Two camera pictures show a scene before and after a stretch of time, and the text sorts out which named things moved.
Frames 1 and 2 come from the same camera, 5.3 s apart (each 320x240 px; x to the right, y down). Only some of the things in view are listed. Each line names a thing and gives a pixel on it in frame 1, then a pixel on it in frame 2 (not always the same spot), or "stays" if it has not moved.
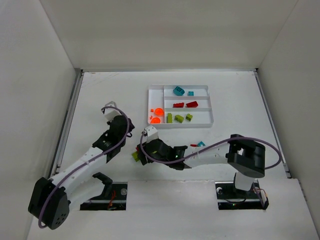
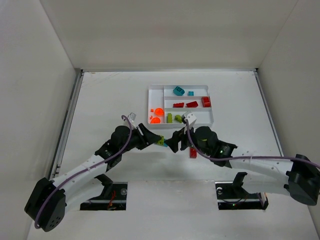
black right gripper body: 143,154 to 182,139
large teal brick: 178,91 stays
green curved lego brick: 179,118 stays
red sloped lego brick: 192,104 stays
